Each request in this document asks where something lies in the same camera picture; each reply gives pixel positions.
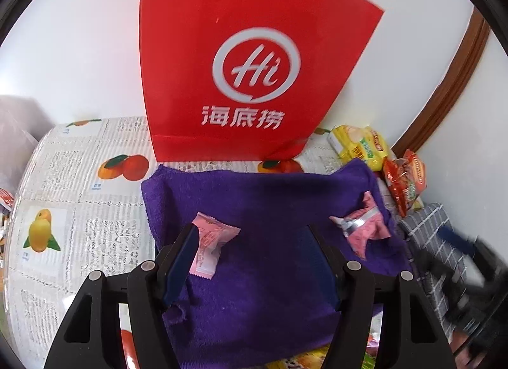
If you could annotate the purple towel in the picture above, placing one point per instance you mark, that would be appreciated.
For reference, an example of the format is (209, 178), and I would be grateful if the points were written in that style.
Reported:
(270, 202)

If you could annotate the brown wooden door frame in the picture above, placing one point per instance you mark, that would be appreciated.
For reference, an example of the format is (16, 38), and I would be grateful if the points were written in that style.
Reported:
(456, 75)

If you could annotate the red paper bag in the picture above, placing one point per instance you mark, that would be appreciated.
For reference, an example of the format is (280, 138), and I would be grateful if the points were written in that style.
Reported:
(254, 16)

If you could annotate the pale pink candy packet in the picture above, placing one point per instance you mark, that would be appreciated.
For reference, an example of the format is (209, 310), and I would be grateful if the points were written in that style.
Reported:
(210, 242)

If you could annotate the red orange snack packet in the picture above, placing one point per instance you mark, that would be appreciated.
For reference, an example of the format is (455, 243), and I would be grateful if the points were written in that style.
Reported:
(405, 178)

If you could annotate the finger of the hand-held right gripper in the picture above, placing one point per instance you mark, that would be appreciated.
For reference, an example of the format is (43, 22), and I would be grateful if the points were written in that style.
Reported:
(456, 240)

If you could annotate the yellow snack packet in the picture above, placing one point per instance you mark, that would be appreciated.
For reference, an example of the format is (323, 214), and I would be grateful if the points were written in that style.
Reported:
(357, 145)

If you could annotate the fruit print tablecloth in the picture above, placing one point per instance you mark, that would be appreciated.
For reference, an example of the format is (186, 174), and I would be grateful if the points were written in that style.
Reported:
(79, 170)

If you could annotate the grey checked cushion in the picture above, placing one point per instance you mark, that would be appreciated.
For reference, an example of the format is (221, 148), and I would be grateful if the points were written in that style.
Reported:
(432, 226)

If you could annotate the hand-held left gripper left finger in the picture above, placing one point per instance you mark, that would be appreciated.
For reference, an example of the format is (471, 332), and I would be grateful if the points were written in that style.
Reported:
(182, 262)

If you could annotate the pink snack packet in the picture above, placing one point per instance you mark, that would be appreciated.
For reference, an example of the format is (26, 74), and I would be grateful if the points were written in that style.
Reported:
(363, 234)

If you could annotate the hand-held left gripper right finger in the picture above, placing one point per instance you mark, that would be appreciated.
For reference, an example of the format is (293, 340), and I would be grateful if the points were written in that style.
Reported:
(325, 274)

